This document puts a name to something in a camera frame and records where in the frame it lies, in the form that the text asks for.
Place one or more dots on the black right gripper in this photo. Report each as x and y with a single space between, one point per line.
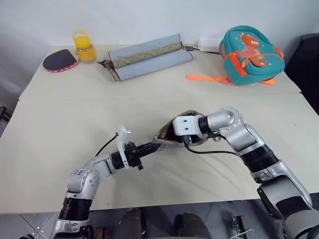
197 140

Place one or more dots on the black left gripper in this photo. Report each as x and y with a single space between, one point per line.
131 156

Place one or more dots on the grey plaid pouch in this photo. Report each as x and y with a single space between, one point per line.
163 139

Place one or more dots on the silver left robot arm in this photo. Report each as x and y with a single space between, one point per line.
82 179

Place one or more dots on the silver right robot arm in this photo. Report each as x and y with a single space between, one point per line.
261 154

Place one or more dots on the dark rounded shape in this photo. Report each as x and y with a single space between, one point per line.
192 225
132 224

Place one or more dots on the large grey open pencil case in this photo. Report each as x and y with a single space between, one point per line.
152 58

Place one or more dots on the teal dinosaur backpack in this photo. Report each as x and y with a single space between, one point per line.
251 57

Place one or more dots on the yellow lidded plastic jar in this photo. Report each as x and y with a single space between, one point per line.
84 49

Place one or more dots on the black table tennis paddle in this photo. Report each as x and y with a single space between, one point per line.
58 59

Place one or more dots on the black chair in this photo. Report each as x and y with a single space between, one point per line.
305 72

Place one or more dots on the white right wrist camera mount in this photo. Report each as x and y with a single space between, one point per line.
185 124

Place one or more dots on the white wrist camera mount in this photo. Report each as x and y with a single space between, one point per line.
122 139
185 124

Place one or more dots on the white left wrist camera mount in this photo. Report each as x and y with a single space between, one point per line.
122 139

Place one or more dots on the dark metal foot frame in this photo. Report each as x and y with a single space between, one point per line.
240 226

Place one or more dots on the dark metal bracket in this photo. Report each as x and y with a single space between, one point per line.
3 113

